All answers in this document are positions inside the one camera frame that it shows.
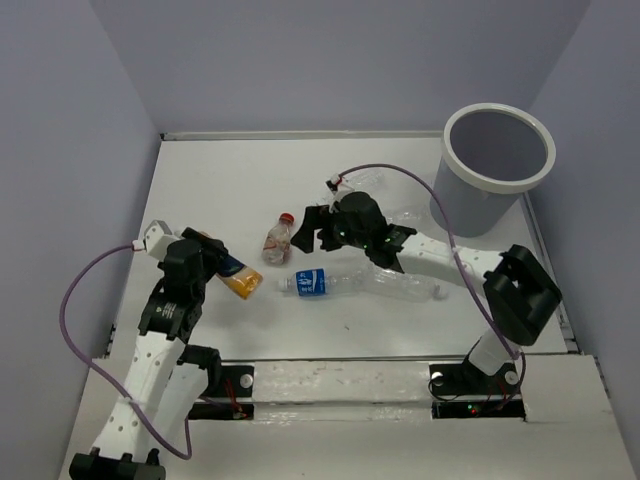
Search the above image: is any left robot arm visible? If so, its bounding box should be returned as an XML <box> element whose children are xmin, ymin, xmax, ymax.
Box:
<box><xmin>69</xmin><ymin>220</ymin><xmax>227</xmax><ymax>479</ymax></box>

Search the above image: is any blue label clear bottle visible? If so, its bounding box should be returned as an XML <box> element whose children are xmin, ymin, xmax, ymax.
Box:
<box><xmin>277</xmin><ymin>268</ymin><xmax>364</xmax><ymax>298</ymax></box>

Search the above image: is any clear bottle far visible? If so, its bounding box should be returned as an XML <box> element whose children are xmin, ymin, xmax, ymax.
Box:
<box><xmin>345</xmin><ymin>168</ymin><xmax>387</xmax><ymax>194</ymax></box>

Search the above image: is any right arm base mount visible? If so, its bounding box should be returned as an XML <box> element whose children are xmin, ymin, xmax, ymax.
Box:
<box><xmin>427</xmin><ymin>363</ymin><xmax>526</xmax><ymax>420</ymax></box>

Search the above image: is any orange juice bottle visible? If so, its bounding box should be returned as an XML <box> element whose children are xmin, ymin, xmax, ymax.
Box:
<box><xmin>199</xmin><ymin>231</ymin><xmax>263</xmax><ymax>300</ymax></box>

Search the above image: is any small red cap bottle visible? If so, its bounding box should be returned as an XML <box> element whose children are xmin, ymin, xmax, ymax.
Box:
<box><xmin>261</xmin><ymin>212</ymin><xmax>295</xmax><ymax>266</ymax></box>

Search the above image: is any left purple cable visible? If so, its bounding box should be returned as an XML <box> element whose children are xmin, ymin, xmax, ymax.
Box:
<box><xmin>59</xmin><ymin>242</ymin><xmax>194</xmax><ymax>460</ymax></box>

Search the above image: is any clear bottle near bin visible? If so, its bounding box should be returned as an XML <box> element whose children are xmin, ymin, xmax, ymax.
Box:
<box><xmin>387</xmin><ymin>205</ymin><xmax>432</xmax><ymax>228</ymax></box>

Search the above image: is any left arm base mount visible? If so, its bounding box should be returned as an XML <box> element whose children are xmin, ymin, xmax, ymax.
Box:
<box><xmin>188</xmin><ymin>364</ymin><xmax>255</xmax><ymax>421</ymax></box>

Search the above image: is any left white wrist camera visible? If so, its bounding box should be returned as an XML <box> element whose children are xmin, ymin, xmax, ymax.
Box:
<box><xmin>142</xmin><ymin>220</ymin><xmax>179</xmax><ymax>262</ymax></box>

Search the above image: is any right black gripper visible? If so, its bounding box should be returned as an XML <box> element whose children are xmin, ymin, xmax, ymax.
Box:
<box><xmin>292</xmin><ymin>203</ymin><xmax>370</xmax><ymax>251</ymax></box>

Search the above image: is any crushed clear bottle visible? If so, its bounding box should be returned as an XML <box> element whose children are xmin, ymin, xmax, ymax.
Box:
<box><xmin>363</xmin><ymin>266</ymin><xmax>449</xmax><ymax>303</ymax></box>

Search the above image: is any grey round bin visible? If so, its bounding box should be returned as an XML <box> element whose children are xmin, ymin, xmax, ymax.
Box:
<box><xmin>430</xmin><ymin>103</ymin><xmax>556</xmax><ymax>238</ymax></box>

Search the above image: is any white foam front panel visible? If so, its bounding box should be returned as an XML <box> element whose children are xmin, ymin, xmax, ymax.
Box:
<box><xmin>252</xmin><ymin>360</ymin><xmax>430</xmax><ymax>404</ymax></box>

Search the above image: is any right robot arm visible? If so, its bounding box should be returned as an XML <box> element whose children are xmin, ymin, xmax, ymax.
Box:
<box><xmin>291</xmin><ymin>191</ymin><xmax>562</xmax><ymax>392</ymax></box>

